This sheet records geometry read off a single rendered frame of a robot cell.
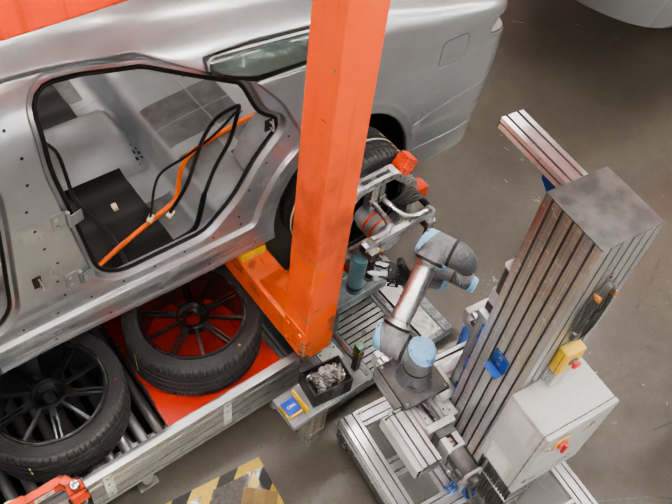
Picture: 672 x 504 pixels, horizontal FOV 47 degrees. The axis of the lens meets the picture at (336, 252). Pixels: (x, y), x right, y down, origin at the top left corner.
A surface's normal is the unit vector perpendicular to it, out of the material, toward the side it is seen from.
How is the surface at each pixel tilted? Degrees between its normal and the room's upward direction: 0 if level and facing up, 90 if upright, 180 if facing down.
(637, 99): 0
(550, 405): 0
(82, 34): 32
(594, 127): 0
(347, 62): 90
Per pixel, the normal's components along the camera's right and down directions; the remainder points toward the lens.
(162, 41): 0.54, -0.09
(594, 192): 0.10, -0.61
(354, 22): 0.61, 0.66
